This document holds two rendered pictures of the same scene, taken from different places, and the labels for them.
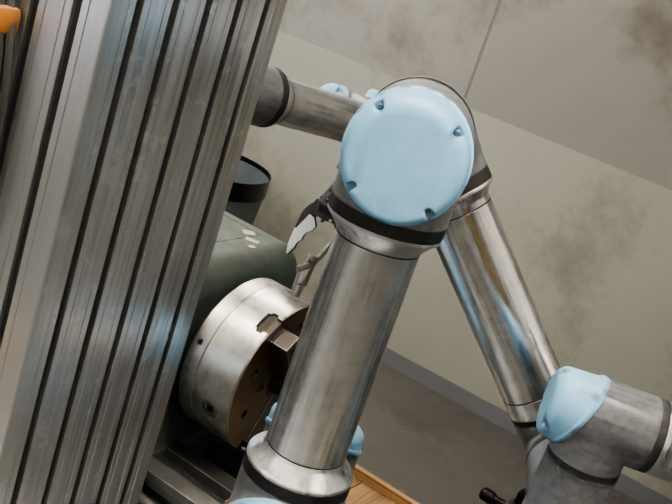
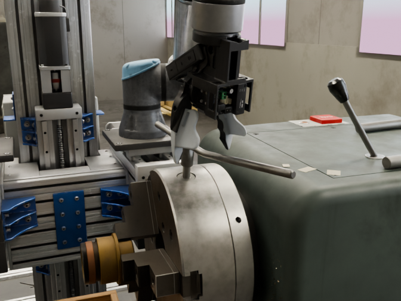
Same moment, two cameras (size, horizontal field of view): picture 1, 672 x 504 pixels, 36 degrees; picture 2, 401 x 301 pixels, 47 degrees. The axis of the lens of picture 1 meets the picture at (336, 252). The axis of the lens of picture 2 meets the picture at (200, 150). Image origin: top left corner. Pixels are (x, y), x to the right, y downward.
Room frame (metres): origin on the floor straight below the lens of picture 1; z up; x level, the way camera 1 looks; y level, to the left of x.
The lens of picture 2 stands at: (2.42, -0.50, 1.50)
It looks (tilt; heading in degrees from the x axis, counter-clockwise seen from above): 15 degrees down; 134
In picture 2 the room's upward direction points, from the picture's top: straight up
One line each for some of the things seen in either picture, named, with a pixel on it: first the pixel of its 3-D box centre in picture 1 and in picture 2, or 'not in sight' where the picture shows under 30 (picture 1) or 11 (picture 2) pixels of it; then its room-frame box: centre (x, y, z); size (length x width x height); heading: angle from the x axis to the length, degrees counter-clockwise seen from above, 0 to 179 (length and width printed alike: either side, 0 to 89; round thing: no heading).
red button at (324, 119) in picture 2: not in sight; (325, 120); (1.85, 0.57, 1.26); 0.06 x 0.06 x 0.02; 62
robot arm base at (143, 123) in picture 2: not in sight; (142, 118); (1.31, 0.40, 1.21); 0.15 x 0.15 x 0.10
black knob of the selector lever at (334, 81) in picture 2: not in sight; (337, 90); (2.02, 0.28, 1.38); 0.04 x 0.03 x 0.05; 62
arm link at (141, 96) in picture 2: not in sight; (143, 81); (1.31, 0.41, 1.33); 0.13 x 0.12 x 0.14; 50
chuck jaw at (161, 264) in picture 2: not in sight; (158, 273); (1.89, -0.04, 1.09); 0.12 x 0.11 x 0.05; 152
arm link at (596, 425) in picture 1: (599, 419); not in sight; (0.94, -0.30, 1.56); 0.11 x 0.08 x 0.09; 86
